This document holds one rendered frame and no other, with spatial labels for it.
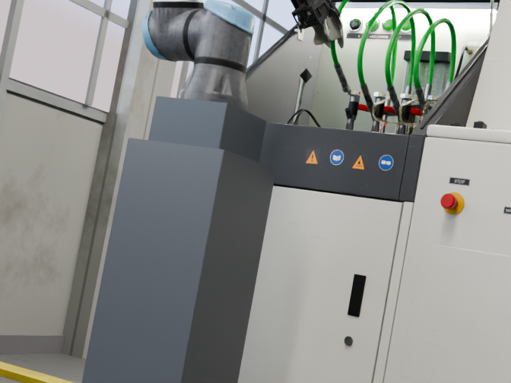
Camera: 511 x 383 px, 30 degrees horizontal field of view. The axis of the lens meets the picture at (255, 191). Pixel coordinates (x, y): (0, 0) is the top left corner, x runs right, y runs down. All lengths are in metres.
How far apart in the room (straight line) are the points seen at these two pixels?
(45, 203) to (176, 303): 2.34
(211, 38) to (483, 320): 0.86
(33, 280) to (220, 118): 2.39
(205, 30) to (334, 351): 0.83
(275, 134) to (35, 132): 1.81
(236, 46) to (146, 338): 0.64
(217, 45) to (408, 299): 0.74
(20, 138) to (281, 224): 1.84
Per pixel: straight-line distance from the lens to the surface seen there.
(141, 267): 1.98
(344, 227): 2.35
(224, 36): 2.06
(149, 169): 2.00
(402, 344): 2.26
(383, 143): 2.34
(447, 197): 2.20
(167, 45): 2.16
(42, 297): 4.31
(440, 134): 2.28
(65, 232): 4.35
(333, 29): 2.55
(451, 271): 2.22
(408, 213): 2.28
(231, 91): 2.03
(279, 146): 2.48
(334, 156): 2.39
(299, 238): 2.41
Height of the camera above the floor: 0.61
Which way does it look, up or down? 4 degrees up
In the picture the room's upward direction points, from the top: 10 degrees clockwise
